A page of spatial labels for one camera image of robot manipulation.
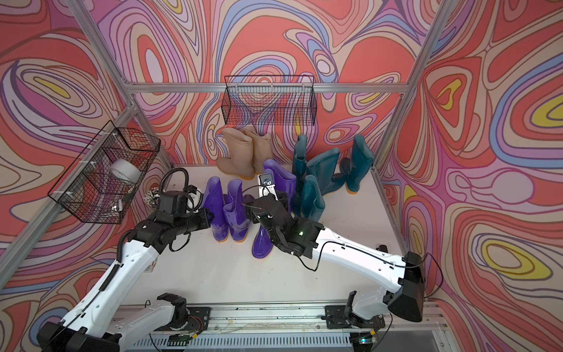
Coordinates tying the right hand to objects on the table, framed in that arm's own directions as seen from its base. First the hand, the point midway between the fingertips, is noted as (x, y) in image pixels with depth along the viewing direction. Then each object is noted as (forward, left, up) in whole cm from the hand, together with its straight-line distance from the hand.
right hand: (261, 200), depth 69 cm
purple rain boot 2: (-2, +9, -4) cm, 10 cm away
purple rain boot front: (-3, +2, -26) cm, 26 cm away
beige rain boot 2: (+34, +13, -16) cm, 40 cm away
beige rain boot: (+36, +2, -8) cm, 37 cm away
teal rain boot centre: (+20, -23, -6) cm, 31 cm away
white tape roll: (+13, +47, +4) cm, 49 cm away
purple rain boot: (+5, +18, -6) cm, 20 cm away
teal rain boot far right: (+28, -40, -15) cm, 51 cm away
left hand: (+1, +17, -9) cm, 19 cm away
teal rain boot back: (+23, -14, -9) cm, 28 cm away
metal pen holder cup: (+11, +44, -11) cm, 46 cm away
